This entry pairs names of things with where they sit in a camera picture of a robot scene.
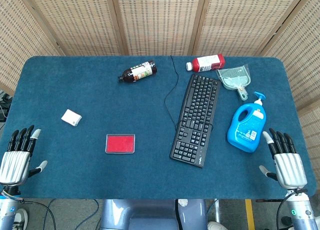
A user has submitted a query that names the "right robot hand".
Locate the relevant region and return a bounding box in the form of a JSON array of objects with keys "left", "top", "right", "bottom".
[{"left": 258, "top": 127, "right": 308, "bottom": 190}]

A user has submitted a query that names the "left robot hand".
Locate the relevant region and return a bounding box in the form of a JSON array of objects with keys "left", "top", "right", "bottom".
[{"left": 0, "top": 125, "right": 48, "bottom": 186}]

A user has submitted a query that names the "small pink-white box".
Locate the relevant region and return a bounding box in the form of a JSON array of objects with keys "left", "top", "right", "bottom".
[{"left": 60, "top": 109, "right": 83, "bottom": 127}]

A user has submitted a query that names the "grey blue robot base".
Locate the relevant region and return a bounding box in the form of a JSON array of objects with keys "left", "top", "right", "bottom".
[{"left": 99, "top": 198, "right": 209, "bottom": 230}]

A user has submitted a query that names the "blue detergent pump bottle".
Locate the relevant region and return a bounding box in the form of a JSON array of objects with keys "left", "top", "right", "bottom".
[{"left": 226, "top": 91, "right": 267, "bottom": 153}]

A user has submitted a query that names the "white shoe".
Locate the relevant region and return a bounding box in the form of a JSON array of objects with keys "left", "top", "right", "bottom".
[{"left": 207, "top": 221, "right": 229, "bottom": 230}]

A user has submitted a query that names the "clear green dustpan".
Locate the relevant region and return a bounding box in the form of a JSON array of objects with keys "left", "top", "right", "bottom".
[{"left": 215, "top": 64, "right": 251, "bottom": 101}]

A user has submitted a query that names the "black computer keyboard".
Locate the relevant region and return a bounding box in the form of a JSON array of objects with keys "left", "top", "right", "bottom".
[{"left": 169, "top": 74, "right": 222, "bottom": 169}]

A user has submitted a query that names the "red card pouch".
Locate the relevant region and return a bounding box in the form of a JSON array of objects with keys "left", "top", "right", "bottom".
[{"left": 104, "top": 133, "right": 136, "bottom": 155}]

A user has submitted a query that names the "blue table mat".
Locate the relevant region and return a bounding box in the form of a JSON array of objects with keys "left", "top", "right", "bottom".
[{"left": 0, "top": 55, "right": 318, "bottom": 200}]

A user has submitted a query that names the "red juice bottle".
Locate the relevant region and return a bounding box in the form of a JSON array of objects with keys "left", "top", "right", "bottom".
[{"left": 185, "top": 54, "right": 226, "bottom": 73}]

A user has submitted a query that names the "dark brown drink bottle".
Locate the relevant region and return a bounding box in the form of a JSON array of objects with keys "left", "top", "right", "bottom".
[{"left": 117, "top": 60, "right": 158, "bottom": 83}]

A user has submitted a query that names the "woven folding screen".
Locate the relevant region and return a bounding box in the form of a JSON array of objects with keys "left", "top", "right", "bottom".
[{"left": 0, "top": 0, "right": 320, "bottom": 185}]

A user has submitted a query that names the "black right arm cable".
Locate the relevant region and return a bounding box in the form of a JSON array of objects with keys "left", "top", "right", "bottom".
[{"left": 276, "top": 188, "right": 309, "bottom": 230}]

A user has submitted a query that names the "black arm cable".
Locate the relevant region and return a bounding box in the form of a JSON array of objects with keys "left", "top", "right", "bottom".
[
  {"left": 276, "top": 188, "right": 309, "bottom": 230},
  {"left": 19, "top": 199, "right": 57, "bottom": 230}
]

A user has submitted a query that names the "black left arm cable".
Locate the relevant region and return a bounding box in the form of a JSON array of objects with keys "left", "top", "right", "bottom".
[{"left": 19, "top": 199, "right": 57, "bottom": 230}]

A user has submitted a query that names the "blue floor cable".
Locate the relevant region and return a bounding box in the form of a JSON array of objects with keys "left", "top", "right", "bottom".
[{"left": 73, "top": 199, "right": 100, "bottom": 230}]

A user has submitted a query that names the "black keyboard cable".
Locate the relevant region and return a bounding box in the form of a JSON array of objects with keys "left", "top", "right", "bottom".
[{"left": 163, "top": 55, "right": 216, "bottom": 133}]

